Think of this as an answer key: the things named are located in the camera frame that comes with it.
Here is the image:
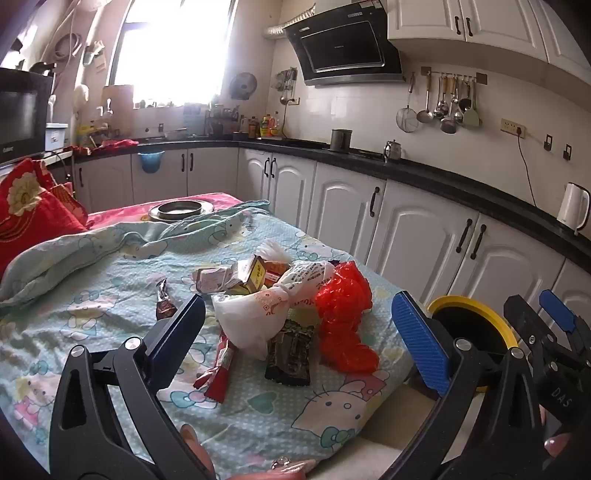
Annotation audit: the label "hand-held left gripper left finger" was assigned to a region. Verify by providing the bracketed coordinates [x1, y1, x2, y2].
[48, 293, 218, 480]

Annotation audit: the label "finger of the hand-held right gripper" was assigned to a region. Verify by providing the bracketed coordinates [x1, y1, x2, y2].
[539, 290, 591, 365]
[502, 294, 557, 370]

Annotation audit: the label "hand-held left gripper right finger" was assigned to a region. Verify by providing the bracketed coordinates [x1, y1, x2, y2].
[383, 291, 544, 480]

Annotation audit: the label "brown candy wrapper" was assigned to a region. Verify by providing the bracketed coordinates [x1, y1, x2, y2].
[154, 278, 178, 321]

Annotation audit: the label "yellow rimmed trash bin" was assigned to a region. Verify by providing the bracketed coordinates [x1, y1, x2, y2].
[406, 295, 520, 395]

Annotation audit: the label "long red snack wrapper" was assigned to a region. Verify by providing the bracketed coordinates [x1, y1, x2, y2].
[193, 332, 237, 403]

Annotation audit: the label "red plastic bag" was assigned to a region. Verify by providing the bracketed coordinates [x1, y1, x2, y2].
[315, 261, 380, 374]

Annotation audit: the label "white plastic bag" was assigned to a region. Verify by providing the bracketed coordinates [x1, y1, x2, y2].
[211, 261, 340, 361]

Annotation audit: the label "yellow brown small box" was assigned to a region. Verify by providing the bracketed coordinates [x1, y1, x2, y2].
[238, 256, 269, 291]

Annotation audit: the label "dark green snack packet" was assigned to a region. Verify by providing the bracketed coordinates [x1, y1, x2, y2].
[264, 318, 316, 387]

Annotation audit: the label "person's right hand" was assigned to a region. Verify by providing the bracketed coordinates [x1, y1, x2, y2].
[538, 406, 573, 460]

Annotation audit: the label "person's left hand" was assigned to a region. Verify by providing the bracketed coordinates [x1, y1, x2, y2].
[179, 424, 320, 480]

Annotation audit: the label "light blue printed blanket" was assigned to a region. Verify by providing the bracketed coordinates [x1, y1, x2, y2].
[0, 199, 416, 480]

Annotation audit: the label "white electric kettle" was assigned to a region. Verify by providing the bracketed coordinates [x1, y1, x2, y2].
[556, 182, 591, 236]

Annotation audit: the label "round metal pan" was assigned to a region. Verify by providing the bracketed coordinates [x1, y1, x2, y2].
[148, 199, 214, 223]

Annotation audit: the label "pink bed sheet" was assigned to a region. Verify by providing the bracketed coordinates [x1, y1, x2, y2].
[88, 193, 243, 229]

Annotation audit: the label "black kitchen countertop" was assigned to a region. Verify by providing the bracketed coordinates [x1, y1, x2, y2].
[69, 136, 591, 273]

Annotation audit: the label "white base cabinets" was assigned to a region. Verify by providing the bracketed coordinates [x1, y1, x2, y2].
[71, 143, 591, 333]

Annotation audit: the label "red gold-print cushion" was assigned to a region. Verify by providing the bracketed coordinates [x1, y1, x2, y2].
[51, 181, 89, 227]

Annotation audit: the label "blue hanging bin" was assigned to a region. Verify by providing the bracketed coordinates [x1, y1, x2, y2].
[139, 148, 165, 174]

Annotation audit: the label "red floral pillow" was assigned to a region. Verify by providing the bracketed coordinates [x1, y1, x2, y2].
[0, 159, 90, 278]

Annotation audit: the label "red cloth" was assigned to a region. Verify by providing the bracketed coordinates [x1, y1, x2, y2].
[90, 140, 139, 155]

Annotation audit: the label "green spatula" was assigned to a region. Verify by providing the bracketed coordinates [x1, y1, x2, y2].
[463, 80, 482, 128]

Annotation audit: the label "large steel ladle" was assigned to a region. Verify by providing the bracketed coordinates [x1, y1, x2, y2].
[440, 78, 459, 136]

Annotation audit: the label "dark metal pot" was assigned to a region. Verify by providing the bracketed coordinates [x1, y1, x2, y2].
[329, 128, 352, 153]

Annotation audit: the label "group of condiment bottles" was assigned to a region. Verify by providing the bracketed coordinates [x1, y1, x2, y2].
[240, 113, 283, 139]

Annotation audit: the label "steel spoon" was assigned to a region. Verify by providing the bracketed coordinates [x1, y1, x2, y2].
[434, 76, 450, 118]

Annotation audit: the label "blue white storage box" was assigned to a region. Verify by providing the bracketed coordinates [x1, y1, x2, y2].
[45, 122, 70, 152]

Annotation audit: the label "wooden cutting board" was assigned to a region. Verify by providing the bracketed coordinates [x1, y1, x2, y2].
[102, 85, 134, 139]

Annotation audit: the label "black microwave oven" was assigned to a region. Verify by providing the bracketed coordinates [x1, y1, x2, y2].
[0, 68, 54, 164]

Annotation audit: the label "hanging kitchen tools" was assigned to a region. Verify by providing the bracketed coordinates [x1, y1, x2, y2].
[276, 68, 298, 104]

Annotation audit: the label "kitchen window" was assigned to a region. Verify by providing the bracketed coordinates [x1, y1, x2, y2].
[111, 0, 232, 110]

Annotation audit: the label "black range hood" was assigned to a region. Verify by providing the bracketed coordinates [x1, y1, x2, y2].
[283, 0, 404, 88]

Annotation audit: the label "black power cable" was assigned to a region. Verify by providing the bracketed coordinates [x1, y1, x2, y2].
[516, 130, 537, 207]

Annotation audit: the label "wire strainer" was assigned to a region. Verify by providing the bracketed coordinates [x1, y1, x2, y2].
[396, 74, 419, 133]

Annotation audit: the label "round wall fan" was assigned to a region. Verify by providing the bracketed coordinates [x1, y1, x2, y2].
[229, 72, 258, 101]

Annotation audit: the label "white wall cabinets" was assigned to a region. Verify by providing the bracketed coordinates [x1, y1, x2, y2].
[387, 0, 591, 86]

